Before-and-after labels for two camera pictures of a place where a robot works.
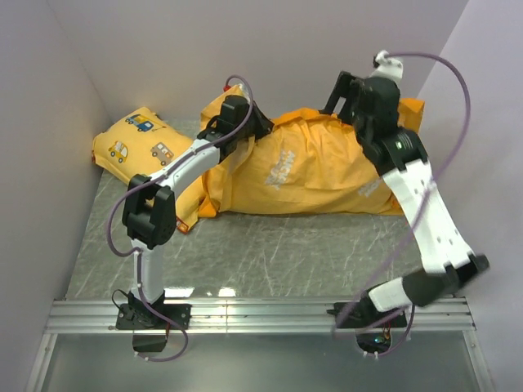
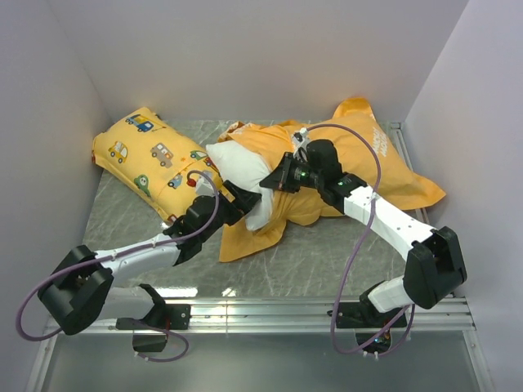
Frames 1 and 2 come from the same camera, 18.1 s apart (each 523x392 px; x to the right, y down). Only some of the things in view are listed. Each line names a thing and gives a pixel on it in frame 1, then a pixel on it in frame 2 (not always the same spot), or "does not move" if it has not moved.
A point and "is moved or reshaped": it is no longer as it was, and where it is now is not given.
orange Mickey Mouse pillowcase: [310, 162] is moved or reshaped
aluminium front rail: [252, 316] does not move
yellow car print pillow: [137, 143] does not move
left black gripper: [264, 123] -> [244, 199]
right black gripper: [344, 86] -> [279, 179]
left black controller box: [149, 343] does not move
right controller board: [373, 343] does not move
